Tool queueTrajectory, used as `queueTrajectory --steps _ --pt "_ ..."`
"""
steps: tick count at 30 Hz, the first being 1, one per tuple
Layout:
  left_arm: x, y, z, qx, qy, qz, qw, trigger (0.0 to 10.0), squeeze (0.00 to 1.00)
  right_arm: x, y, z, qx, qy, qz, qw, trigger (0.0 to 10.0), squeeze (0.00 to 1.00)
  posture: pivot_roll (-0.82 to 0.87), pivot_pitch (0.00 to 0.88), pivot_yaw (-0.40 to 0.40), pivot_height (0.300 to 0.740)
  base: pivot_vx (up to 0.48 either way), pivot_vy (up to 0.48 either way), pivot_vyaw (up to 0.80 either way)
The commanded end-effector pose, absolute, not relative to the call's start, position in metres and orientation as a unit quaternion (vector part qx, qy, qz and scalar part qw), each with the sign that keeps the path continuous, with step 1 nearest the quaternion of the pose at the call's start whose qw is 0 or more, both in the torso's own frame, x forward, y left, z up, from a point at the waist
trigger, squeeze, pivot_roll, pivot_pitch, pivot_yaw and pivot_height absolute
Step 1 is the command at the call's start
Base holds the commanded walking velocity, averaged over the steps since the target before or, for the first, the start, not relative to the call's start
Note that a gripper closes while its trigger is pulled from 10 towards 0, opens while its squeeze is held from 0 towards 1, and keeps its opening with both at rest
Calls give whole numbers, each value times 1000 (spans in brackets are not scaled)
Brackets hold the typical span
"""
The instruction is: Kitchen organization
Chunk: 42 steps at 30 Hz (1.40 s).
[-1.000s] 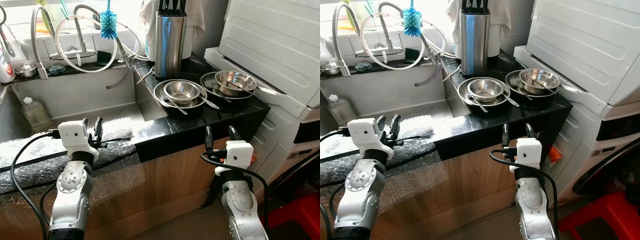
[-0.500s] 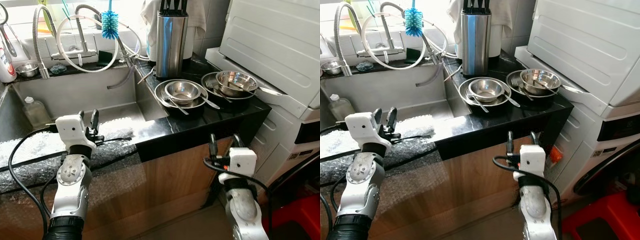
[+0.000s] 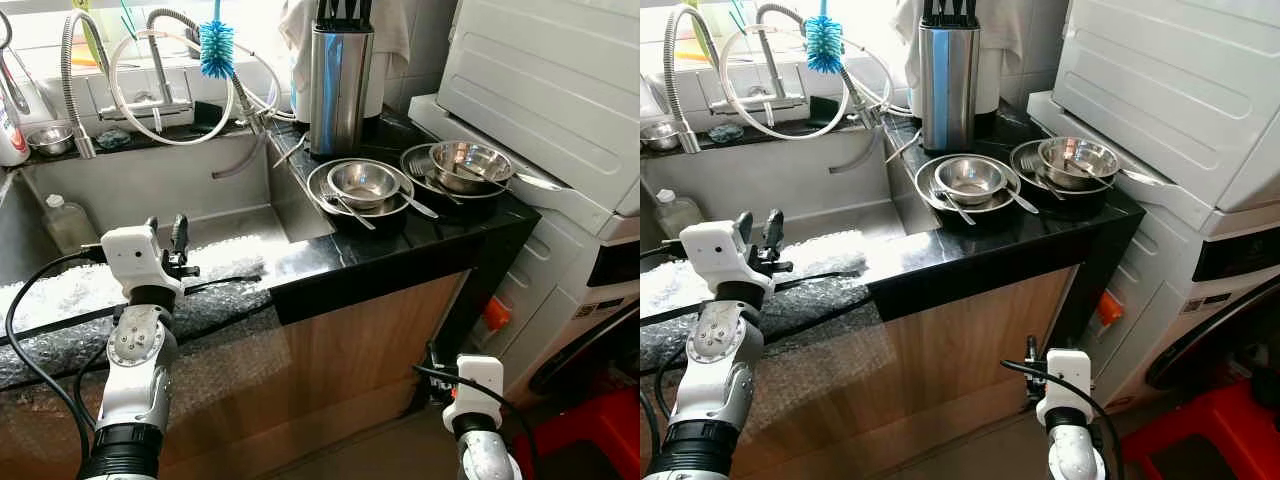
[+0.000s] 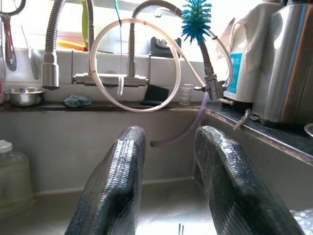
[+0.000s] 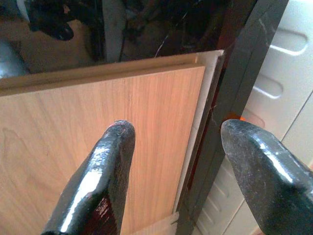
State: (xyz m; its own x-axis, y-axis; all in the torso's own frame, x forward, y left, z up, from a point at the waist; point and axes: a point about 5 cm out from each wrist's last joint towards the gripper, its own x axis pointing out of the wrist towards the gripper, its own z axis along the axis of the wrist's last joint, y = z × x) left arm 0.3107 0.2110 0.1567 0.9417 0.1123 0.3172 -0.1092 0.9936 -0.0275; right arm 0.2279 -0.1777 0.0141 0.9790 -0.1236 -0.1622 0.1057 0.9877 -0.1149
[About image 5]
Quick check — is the wooden cabinet door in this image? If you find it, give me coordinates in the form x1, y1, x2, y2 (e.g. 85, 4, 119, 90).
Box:
0, 48, 225, 235

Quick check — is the white washing machine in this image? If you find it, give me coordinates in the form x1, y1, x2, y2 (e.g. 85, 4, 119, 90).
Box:
195, 0, 313, 235

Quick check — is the small orange object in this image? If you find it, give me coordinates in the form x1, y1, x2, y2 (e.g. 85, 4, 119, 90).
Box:
226, 111, 246, 123

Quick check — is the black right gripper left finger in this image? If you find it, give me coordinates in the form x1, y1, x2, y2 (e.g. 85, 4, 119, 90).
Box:
40, 119, 136, 235

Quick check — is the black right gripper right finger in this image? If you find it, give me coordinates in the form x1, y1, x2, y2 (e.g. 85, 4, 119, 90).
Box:
220, 119, 313, 235

